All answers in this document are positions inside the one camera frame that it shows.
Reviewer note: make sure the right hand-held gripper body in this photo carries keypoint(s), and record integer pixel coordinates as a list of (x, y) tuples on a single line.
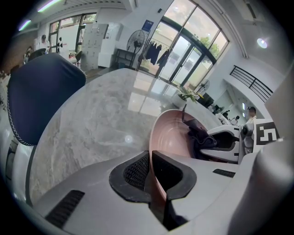
[(266, 134)]

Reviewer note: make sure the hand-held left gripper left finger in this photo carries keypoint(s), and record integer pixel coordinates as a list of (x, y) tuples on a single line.
[(92, 202)]

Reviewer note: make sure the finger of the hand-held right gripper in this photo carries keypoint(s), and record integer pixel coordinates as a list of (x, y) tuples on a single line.
[(224, 129), (220, 154)]

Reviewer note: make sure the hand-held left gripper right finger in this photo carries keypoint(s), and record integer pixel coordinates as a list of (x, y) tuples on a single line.
[(206, 188)]

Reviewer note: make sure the dark blue cloth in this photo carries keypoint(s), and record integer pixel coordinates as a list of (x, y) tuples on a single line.
[(202, 137)]

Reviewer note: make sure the big pink plate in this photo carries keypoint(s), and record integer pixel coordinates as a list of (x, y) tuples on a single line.
[(170, 135)]

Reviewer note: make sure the small black standing fan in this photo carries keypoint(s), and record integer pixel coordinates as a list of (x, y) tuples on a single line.
[(204, 85)]

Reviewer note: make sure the small potted green plant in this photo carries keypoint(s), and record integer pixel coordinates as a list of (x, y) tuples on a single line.
[(186, 94)]

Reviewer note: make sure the black balcony railing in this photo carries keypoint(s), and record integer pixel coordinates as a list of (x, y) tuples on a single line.
[(252, 81)]

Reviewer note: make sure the round ceiling light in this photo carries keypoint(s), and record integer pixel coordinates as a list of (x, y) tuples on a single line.
[(262, 43)]

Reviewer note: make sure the glass entrance door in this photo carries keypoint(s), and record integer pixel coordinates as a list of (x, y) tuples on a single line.
[(190, 43)]

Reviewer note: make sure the rack of dark clothes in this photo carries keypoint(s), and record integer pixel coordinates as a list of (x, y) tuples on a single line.
[(157, 52)]

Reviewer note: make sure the blue upholstered chair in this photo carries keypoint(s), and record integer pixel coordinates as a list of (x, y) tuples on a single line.
[(43, 94)]

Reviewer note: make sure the black metal rack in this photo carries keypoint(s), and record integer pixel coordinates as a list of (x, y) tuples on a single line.
[(124, 58)]

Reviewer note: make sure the white ceiling air conditioner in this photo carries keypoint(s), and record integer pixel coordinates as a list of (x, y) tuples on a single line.
[(250, 9)]

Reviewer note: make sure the large black standing fan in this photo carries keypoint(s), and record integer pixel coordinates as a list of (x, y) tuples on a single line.
[(136, 42)]

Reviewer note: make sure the white storage cabinets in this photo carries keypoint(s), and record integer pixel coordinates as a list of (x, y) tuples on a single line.
[(96, 43)]

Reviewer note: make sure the whiteboard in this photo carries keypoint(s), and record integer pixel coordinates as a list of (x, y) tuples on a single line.
[(67, 37)]

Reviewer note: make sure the ceiling tube light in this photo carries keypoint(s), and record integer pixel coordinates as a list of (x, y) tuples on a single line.
[(48, 4), (24, 24)]

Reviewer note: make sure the blue wall poster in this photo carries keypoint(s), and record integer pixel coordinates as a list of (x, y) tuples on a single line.
[(147, 25)]

